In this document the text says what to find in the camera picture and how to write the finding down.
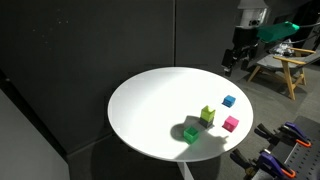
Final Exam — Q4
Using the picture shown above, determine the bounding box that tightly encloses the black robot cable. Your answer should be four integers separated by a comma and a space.
289, 20, 320, 45

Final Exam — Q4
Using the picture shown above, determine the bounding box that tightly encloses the white table pedestal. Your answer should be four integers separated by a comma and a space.
175, 159, 196, 180

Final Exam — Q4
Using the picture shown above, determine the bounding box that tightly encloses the purple spring clamp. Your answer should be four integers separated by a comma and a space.
259, 149, 298, 180
282, 121, 313, 148

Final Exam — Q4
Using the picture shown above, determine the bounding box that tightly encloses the lime green block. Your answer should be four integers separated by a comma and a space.
200, 105, 216, 122

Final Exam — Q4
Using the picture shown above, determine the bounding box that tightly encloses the black spring clamp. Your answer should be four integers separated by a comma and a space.
254, 122, 285, 145
229, 148, 262, 176

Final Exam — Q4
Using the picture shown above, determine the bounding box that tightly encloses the black perforated board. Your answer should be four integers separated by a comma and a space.
273, 114, 320, 180

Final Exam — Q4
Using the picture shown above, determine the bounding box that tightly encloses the wooden lounge chair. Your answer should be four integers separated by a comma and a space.
247, 46, 320, 101

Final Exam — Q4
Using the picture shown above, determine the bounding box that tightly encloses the blue block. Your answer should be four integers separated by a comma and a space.
222, 94, 237, 108

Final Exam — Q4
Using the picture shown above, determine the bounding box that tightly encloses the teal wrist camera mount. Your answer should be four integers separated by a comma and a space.
256, 20, 300, 43

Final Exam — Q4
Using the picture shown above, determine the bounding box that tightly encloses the clear plastic bag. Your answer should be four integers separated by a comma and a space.
269, 39, 296, 56

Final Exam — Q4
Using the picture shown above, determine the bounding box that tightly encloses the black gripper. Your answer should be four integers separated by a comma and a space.
221, 25, 262, 78

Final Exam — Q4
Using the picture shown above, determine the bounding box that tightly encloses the pink block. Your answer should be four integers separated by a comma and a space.
222, 115, 240, 133

